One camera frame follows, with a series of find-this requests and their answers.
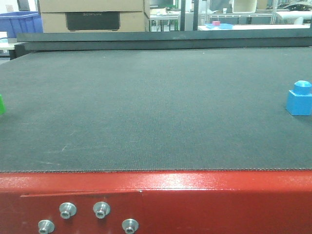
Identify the silver bolt lower right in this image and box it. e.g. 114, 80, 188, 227
121, 218, 139, 234

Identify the blue toy block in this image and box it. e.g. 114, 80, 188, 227
286, 80, 312, 116

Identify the dark conveyor back rail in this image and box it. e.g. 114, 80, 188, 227
15, 29, 312, 60

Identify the silver bolt upper left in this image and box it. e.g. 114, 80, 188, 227
59, 202, 77, 219

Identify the blue tray with red item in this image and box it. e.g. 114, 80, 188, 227
205, 20, 233, 30

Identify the black conveyor belt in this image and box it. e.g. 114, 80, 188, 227
0, 47, 312, 172

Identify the green toy block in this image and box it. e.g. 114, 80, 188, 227
0, 95, 6, 115

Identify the silver bolt upper right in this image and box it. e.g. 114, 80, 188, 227
93, 202, 111, 219

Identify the blue plastic bin background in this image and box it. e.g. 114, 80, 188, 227
0, 11, 43, 38

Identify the brown cardboard box stack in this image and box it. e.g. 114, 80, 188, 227
38, 0, 150, 33

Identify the silver bolt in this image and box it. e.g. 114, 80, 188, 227
59, 202, 77, 219
93, 202, 111, 219
38, 220, 55, 234
121, 218, 139, 234

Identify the red conveyor frame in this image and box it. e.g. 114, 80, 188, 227
0, 171, 312, 234

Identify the silver bolt lower left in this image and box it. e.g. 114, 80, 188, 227
38, 220, 55, 234

